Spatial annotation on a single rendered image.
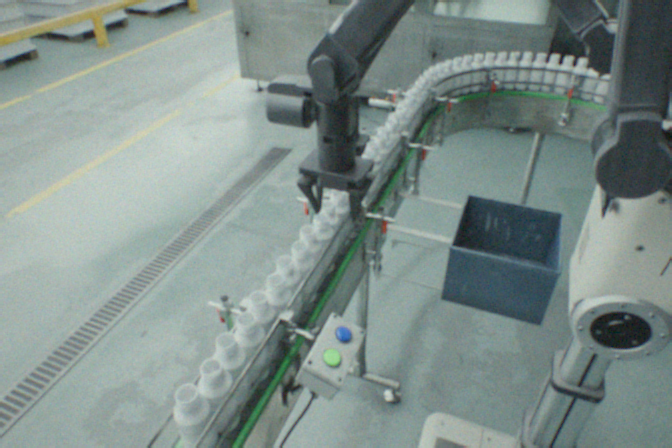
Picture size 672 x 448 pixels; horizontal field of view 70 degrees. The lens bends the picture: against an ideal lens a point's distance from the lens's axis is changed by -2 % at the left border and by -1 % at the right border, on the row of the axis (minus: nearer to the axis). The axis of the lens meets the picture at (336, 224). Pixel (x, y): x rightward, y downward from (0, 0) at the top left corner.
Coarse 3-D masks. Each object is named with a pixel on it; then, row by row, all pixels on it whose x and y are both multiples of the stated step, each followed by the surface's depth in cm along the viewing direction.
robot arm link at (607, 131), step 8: (608, 120) 58; (600, 128) 58; (608, 128) 56; (616, 128) 55; (664, 128) 56; (600, 136) 57; (608, 136) 55; (664, 136) 54; (592, 144) 59; (600, 144) 55
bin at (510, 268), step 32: (480, 224) 170; (512, 224) 165; (544, 224) 161; (480, 256) 140; (512, 256) 172; (544, 256) 168; (448, 288) 152; (480, 288) 147; (512, 288) 143; (544, 288) 138
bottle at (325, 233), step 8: (320, 216) 119; (320, 224) 117; (328, 224) 118; (320, 232) 118; (328, 232) 119; (320, 240) 118; (328, 240) 119; (328, 256) 122; (328, 264) 123; (328, 272) 125
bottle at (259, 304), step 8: (256, 296) 98; (264, 296) 97; (256, 304) 95; (264, 304) 95; (256, 312) 96; (264, 312) 96; (272, 312) 98; (264, 320) 96; (272, 320) 98; (264, 328) 97; (272, 336) 100; (272, 344) 101; (272, 352) 102
